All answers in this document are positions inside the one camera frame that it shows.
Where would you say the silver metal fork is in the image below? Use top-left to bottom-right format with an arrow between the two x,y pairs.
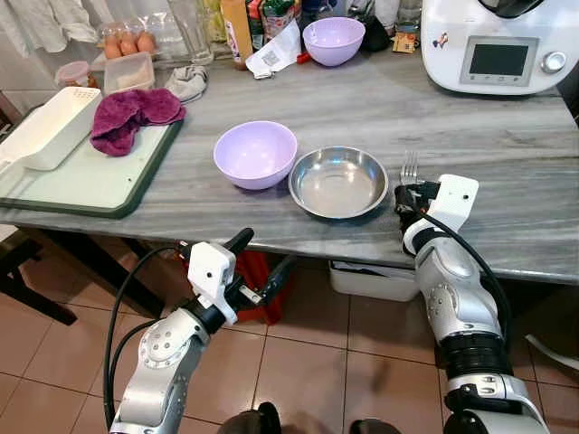
400,151 -> 420,186

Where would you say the stainless steel bowl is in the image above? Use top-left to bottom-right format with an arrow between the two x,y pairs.
289,146 -> 390,221

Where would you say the white plastic bin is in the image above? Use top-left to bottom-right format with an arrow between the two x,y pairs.
329,260 -> 422,303

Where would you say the large lilac plastic bowl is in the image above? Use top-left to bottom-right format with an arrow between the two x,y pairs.
214,120 -> 299,192

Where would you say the small yellow box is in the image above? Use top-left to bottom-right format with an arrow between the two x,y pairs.
393,32 -> 419,53

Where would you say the white kitchen machine with display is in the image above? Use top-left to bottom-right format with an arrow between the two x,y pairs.
421,0 -> 579,97

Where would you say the black rounded object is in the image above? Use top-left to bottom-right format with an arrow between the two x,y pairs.
362,16 -> 393,52

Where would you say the magenta towel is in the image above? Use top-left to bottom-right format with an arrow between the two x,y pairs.
90,88 -> 187,157

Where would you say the grey crumpled cloth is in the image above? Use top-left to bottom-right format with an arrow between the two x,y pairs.
165,65 -> 209,103

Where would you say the green rimmed cutting board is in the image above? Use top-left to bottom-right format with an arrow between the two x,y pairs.
0,118 -> 185,220

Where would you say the small lilac plastic bowl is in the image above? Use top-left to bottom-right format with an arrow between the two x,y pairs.
302,16 -> 367,67

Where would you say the dark right robot foot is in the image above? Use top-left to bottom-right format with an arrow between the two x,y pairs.
348,418 -> 399,434

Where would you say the white packet with QR code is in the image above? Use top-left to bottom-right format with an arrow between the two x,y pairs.
245,20 -> 303,80

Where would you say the clear plastic food box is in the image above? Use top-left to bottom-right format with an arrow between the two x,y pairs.
103,52 -> 157,94

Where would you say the tall clear drinking glass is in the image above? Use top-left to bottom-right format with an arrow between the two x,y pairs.
167,0 -> 215,66

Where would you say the white rectangular plastic container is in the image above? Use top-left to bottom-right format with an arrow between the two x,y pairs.
0,86 -> 102,173

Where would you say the clear plastic egg carton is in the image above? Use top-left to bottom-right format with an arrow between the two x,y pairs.
98,14 -> 182,62

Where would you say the green food packet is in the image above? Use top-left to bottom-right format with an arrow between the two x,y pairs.
261,0 -> 299,37

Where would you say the small jar with pink lid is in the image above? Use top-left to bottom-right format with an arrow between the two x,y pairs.
54,61 -> 99,90

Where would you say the white hanging cloth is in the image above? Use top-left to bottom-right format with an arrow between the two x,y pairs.
0,0 -> 99,53

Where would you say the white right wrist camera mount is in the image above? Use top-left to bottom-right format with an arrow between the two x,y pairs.
425,175 -> 479,234

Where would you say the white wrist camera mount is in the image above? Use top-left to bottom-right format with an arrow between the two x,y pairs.
425,175 -> 479,234
185,241 -> 238,325

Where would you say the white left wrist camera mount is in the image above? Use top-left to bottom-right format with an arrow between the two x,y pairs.
185,241 -> 238,325

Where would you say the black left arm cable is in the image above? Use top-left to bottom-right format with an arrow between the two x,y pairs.
102,242 -> 196,430

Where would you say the black table leg frame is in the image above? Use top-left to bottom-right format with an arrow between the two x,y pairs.
0,226 -> 78,326

